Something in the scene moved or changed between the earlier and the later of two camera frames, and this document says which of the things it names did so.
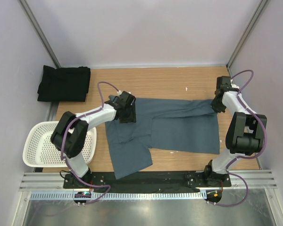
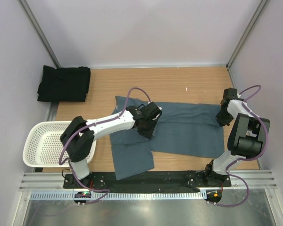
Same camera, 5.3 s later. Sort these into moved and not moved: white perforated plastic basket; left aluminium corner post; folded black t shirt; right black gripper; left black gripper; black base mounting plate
Moved: right black gripper; left black gripper
Not moved: folded black t shirt; white perforated plastic basket; left aluminium corner post; black base mounting plate
